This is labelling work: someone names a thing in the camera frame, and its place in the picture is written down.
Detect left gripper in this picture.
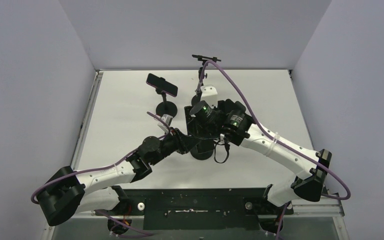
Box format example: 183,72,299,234
149,126,201,166

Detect black phone stand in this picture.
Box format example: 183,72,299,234
155,89,178,118
190,146,214,161

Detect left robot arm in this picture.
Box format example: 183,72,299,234
31,128,201,226

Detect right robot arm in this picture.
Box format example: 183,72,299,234
184,99,332,214

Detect tall empty phone stand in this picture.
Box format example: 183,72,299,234
191,54,222,106

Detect dark blue phone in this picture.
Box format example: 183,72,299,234
221,99,247,114

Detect magenta edged phone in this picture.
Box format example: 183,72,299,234
146,73,178,97

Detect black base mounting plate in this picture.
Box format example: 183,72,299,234
103,188,283,231

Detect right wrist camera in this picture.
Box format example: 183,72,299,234
200,85,218,109

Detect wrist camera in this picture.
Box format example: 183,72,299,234
200,85,218,109
157,114,173,134

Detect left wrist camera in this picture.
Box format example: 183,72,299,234
157,114,173,134

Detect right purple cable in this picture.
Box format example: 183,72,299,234
195,60,352,201

